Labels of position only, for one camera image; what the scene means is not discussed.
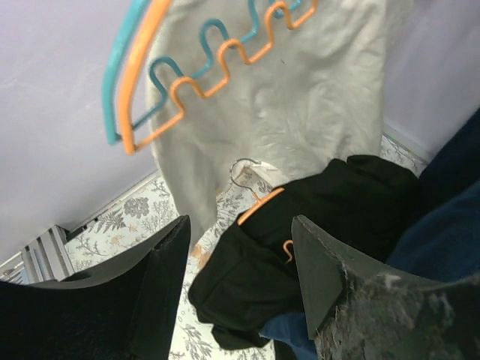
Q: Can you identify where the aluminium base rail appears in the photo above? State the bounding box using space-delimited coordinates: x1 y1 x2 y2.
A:
1 226 74 285

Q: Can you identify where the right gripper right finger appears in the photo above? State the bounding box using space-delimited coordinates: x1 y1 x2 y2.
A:
291 216 479 359

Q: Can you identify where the white hanging t shirt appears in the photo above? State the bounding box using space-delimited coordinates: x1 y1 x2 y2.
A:
151 1 413 242

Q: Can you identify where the navy hanging t shirt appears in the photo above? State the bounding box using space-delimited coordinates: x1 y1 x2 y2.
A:
262 114 479 359

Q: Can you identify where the blue hanger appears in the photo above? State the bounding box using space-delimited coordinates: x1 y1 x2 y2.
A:
101 0 303 146

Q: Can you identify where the black t shirt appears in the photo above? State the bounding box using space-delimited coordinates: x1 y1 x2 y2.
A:
188 155 420 350

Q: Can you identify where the orange hanger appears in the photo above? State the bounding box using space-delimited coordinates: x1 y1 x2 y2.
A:
228 157 297 266
116 0 320 157

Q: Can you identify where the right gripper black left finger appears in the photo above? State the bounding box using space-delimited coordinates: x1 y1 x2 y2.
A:
1 215 191 359

